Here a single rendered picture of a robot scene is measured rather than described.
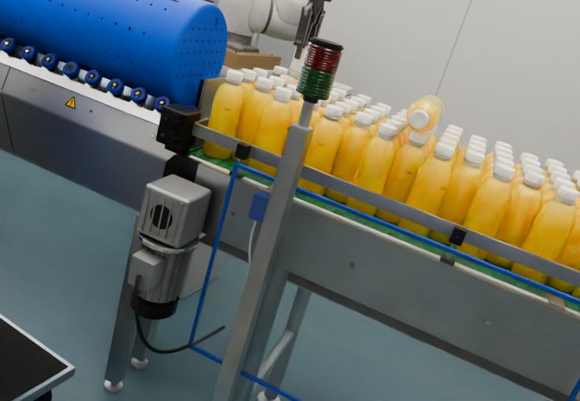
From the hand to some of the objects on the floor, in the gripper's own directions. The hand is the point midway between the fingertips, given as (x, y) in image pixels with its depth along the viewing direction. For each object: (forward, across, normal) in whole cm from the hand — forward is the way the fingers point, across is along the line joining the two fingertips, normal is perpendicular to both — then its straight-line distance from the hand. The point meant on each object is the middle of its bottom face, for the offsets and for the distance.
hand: (300, 59), depth 149 cm
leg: (+116, +6, -25) cm, 118 cm away
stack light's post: (+115, +49, +20) cm, 127 cm away
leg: (+115, +20, -25) cm, 120 cm away
